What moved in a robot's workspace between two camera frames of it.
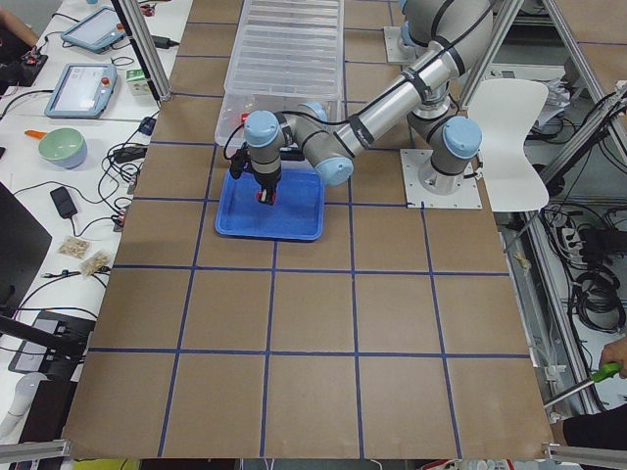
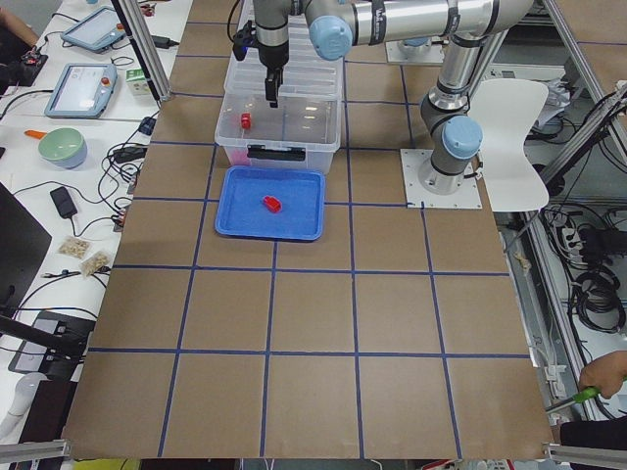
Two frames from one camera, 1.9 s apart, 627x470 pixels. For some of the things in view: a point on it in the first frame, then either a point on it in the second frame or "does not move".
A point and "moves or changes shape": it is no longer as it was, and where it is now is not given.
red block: x=260 y=194 moves or changes shape
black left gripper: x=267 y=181 → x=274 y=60
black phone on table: x=64 y=202 does not move
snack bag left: x=74 y=246 does not move
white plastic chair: x=505 y=110 does not move
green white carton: x=138 y=82 does not move
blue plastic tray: x=297 y=213 does not move
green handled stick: x=605 y=370 → x=580 y=398
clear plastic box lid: x=288 y=49 does not move
